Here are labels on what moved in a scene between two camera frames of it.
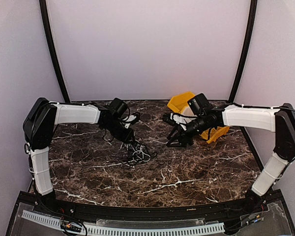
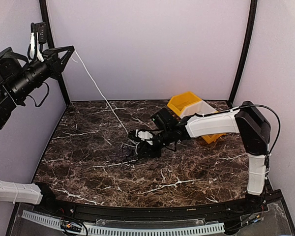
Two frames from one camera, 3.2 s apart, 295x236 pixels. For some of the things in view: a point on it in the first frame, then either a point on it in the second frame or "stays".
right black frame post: x=250 y=39 stays
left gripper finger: x=134 y=144 to x=58 y=49
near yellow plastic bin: x=212 y=134 stays
